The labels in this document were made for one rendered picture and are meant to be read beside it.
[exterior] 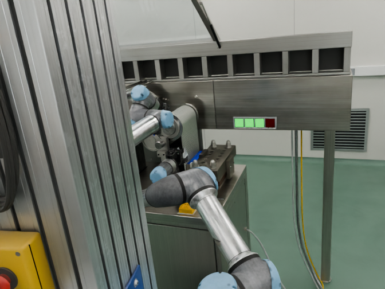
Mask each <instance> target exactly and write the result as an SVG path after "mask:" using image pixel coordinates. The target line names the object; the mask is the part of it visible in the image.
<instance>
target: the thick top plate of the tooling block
mask: <svg viewBox="0 0 385 289"><path fill-rule="evenodd" d="M216 145H217V146H216V147H214V148H212V147H211V145H210V146H209V147H208V153H207V154H206V155H205V156H204V157H203V158H198V160H197V161H198V165H199V167H201V166H204V167H207V168H209V169H210V161H211V160H214V161H215V164H216V167H217V168H216V169H210V170H211V171H212V172H213V173H214V175H215V177H216V181H219V179H220V178H221V176H222V174H223V173H224V172H225V170H226V160H227V159H228V157H229V156H230V155H234V157H235V155H236V146H235V145H231V148H226V145H222V144H216Z"/></svg>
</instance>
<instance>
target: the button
mask: <svg viewBox="0 0 385 289"><path fill-rule="evenodd" d="M194 211H195V209H192V208H191V207H190V206H189V204H188V202H187V203H185V204H182V205H181V207H180V208H179V212H180V213H189V214H193V212H194Z"/></svg>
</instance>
